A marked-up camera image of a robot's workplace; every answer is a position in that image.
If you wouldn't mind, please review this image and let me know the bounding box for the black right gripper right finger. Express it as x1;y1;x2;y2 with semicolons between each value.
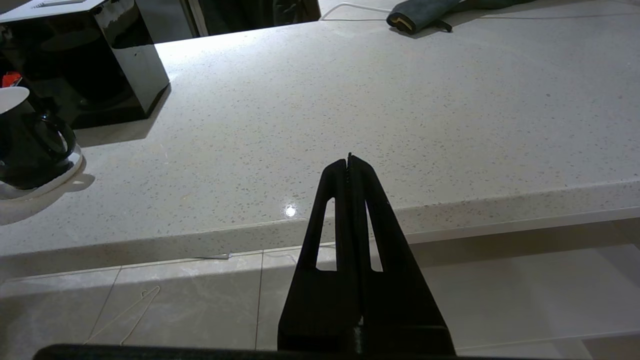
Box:
348;153;457;357

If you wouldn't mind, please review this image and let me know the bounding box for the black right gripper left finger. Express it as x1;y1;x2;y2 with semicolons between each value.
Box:
277;159;361;354

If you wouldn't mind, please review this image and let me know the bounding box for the white round coaster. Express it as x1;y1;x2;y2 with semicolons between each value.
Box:
0;145;84;201

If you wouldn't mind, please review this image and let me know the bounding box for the dark grey folded cloth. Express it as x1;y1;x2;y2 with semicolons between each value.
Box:
386;0;536;35

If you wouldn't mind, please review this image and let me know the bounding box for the black tissue box white lid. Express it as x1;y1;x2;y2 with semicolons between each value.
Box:
0;0;171;130

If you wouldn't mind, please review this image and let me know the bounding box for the black mug white inside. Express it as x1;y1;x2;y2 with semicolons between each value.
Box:
0;86;77;190

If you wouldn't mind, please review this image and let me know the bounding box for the thin white wire loop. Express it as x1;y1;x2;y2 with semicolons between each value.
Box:
84;285;162;347

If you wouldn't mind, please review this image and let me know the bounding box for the thin white cable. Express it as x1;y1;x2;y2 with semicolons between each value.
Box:
320;2;394;22

